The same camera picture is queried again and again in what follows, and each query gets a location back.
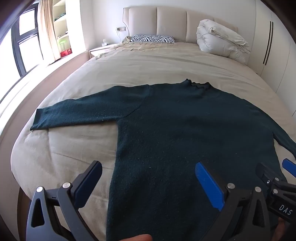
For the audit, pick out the bed with beige sheet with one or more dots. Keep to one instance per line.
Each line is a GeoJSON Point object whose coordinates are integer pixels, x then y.
{"type": "Point", "coordinates": [161, 64]}

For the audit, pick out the beige padded headboard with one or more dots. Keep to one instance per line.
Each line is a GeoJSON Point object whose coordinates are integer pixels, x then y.
{"type": "Point", "coordinates": [171, 20]}

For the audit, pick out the small white bedside object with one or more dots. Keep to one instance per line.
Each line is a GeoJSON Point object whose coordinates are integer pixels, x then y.
{"type": "Point", "coordinates": [104, 42]}

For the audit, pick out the beige curtain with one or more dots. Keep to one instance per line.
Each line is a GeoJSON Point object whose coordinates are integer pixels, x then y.
{"type": "Point", "coordinates": [47, 30]}

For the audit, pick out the person's left hand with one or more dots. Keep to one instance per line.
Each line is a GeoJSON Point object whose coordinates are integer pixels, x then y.
{"type": "Point", "coordinates": [138, 238]}

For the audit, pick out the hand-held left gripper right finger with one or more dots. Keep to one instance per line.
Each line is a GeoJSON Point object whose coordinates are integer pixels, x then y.
{"type": "Point", "coordinates": [209, 185]}

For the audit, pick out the green container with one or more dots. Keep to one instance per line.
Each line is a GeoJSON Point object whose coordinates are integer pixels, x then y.
{"type": "Point", "coordinates": [62, 45]}

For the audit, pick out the wall socket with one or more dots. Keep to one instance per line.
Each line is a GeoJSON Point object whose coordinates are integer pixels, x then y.
{"type": "Point", "coordinates": [121, 29]}

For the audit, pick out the white wardrobe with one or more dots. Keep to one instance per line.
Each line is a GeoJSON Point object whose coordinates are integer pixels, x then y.
{"type": "Point", "coordinates": [279, 46]}

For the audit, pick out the white wall shelf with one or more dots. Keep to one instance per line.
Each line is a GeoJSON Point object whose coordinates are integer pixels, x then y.
{"type": "Point", "coordinates": [67, 23]}

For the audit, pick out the red box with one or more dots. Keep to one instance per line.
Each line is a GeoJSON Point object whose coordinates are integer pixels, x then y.
{"type": "Point", "coordinates": [65, 53]}

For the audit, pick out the person's right hand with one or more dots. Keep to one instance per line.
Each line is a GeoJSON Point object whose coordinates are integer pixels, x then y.
{"type": "Point", "coordinates": [288, 230]}

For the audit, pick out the zebra print pillow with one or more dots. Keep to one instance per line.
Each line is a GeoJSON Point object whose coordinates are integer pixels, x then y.
{"type": "Point", "coordinates": [152, 38]}

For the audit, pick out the white nightstand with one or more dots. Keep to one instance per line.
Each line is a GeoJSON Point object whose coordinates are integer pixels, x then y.
{"type": "Point", "coordinates": [99, 49]}

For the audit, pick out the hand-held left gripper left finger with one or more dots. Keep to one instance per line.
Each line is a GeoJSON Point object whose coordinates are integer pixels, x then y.
{"type": "Point", "coordinates": [89, 183]}

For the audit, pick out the dark green sweater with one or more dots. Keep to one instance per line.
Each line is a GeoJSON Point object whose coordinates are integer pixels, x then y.
{"type": "Point", "coordinates": [173, 129]}

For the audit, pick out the black framed window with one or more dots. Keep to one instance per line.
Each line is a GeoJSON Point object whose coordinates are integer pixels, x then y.
{"type": "Point", "coordinates": [25, 41]}

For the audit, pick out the white folded duvet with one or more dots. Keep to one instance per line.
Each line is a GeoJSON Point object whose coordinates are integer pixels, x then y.
{"type": "Point", "coordinates": [219, 39]}

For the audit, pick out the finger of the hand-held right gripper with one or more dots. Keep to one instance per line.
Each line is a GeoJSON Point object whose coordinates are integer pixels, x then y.
{"type": "Point", "coordinates": [289, 165]}
{"type": "Point", "coordinates": [266, 172]}

